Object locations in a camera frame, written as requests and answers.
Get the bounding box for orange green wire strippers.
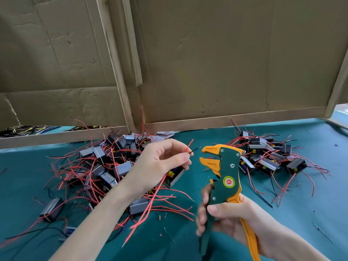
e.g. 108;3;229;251
199;144;262;261

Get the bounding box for long wooden bottom rail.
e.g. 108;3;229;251
144;107;327;133

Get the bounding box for person's right forearm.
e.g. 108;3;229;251
261;225;330;261

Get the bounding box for wooden corner post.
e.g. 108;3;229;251
323;51;348;119

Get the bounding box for short wooden bottom rail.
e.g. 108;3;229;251
0;127;130;150

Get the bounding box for person's left forearm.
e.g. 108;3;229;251
49;187;139;261

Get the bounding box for heap of black cables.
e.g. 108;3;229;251
0;125;107;137

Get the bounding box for pile of wired transformers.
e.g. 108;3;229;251
0;122;195;248
228;118;331;207

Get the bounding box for flat grey board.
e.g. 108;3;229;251
326;103;348;130

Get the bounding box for person's right hand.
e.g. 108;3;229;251
196;183;283;259

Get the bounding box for smooth brown cardboard panel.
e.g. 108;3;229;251
130;0;348;124

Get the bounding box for thin wooden strip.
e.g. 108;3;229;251
121;0;144;86

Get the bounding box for wide wooden post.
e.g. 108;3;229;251
96;0;137;131

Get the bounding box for person's left hand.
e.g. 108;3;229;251
121;138;192;198

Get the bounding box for creased brown cardboard panel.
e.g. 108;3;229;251
0;0;127;130

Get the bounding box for wired component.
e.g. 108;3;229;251
122;140;195;247

